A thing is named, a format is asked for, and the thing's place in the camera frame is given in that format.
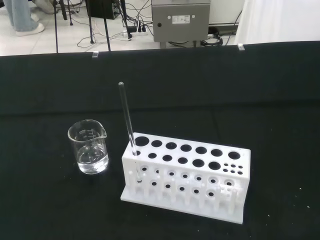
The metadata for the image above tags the clear glass beaker with water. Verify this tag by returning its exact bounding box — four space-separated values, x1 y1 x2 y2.
67 119 110 175

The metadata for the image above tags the white curtain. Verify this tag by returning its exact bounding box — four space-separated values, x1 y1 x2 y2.
234 0 320 46

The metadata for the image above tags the black box on floor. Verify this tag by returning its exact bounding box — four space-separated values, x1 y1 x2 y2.
87 0 121 20

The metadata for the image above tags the grey metal cabinet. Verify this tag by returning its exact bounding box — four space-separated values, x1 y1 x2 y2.
151 0 211 49

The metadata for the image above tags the black tripod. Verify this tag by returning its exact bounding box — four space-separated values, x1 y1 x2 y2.
51 0 112 54

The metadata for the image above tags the person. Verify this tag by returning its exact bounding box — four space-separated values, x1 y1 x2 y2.
3 0 46 37

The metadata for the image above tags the white power strip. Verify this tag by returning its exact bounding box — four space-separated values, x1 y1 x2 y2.
122 28 149 38

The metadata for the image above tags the white test tube rack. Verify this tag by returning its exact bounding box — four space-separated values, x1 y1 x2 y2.
119 132 252 224

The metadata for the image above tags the black bench cloth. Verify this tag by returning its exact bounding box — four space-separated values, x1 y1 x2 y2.
0 40 320 240

